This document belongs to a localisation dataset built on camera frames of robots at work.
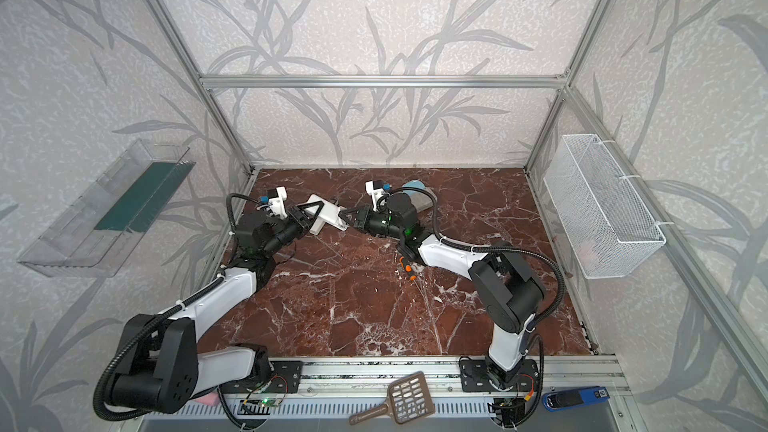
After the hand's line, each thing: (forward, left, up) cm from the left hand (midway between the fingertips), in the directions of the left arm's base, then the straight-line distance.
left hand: (328, 197), depth 79 cm
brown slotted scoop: (-43, -22, -24) cm, 54 cm away
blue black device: (-43, -56, -18) cm, 73 cm away
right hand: (-3, -4, 0) cm, 5 cm away
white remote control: (-3, 0, -4) cm, 5 cm away
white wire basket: (-15, -62, +11) cm, 65 cm away
